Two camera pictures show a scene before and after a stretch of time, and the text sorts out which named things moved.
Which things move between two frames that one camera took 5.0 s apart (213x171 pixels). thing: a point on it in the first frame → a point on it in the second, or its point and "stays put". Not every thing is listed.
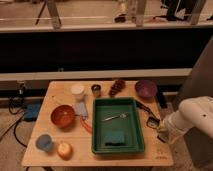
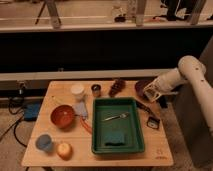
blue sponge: [115, 138] stays put
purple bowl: [145, 89] stays put
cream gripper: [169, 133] → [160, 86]
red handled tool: [85, 124] stays put
